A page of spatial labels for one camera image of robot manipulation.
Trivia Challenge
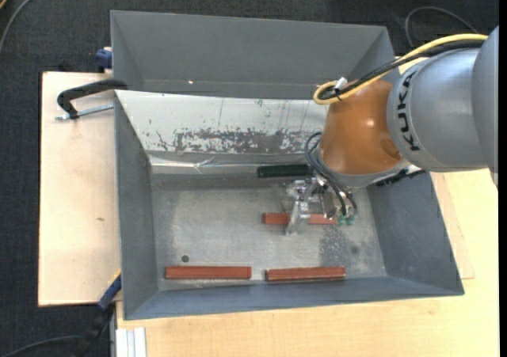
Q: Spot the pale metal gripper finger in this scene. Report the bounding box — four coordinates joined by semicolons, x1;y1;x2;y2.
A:
280;180;309;211
284;200;314;236

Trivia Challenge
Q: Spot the red-brown flat block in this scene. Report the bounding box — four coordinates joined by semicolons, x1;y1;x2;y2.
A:
164;265;253;281
261;211;338;226
264;266;347;283

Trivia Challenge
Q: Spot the dark green flat block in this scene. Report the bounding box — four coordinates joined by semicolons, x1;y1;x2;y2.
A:
257;164;311;179

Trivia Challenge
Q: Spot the grey metal bin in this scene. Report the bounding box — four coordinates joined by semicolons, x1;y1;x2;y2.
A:
109;9;465;321

